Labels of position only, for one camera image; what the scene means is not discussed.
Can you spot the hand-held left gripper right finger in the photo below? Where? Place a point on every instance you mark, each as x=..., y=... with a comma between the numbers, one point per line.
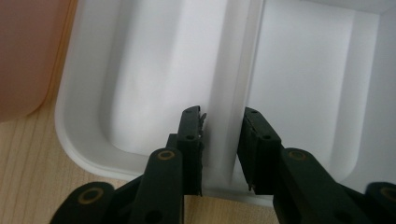
x=258, y=152

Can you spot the white divided tray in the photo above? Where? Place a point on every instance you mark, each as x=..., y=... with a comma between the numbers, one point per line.
x=149, y=77

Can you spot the pink storage box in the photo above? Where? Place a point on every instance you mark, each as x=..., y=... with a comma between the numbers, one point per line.
x=25, y=46

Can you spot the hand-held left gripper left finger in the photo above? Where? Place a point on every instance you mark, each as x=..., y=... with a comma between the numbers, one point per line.
x=190, y=149

